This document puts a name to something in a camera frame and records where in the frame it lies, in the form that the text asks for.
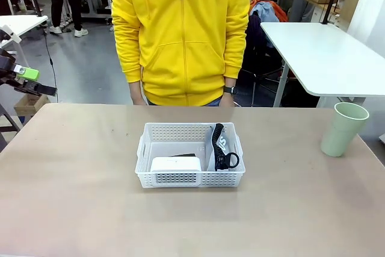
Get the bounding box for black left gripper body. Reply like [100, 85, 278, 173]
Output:
[0, 47, 19, 88]

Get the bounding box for white rectangular box device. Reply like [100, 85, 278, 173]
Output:
[150, 156, 203, 184]

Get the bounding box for white perforated plastic basket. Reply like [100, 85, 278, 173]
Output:
[135, 122, 246, 189]

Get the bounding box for person's right hand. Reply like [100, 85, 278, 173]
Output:
[129, 81, 149, 106]

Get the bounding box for person's left hand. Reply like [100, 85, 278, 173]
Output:
[218, 93, 236, 108]

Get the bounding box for small open cardboard box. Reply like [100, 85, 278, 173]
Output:
[13, 93, 51, 117]

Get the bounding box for dark folding stand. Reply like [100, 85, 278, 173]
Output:
[0, 103, 22, 153]

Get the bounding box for white table with leg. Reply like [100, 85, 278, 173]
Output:
[0, 14, 49, 71]

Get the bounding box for person in yellow hoodie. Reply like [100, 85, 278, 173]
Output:
[107, 0, 250, 107]

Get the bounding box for black office chair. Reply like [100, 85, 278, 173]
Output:
[239, 10, 290, 108]

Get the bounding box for orange and blue jackets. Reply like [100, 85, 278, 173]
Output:
[248, 0, 289, 23]

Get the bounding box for large white table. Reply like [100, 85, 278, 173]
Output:
[259, 22, 385, 108]

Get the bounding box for pale green plastic cup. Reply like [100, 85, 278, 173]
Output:
[320, 102, 370, 158]

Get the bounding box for thin black hanging cable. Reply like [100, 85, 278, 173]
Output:
[44, 31, 60, 103]

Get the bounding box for black cable bundle with tag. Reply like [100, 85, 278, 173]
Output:
[206, 123, 241, 173]

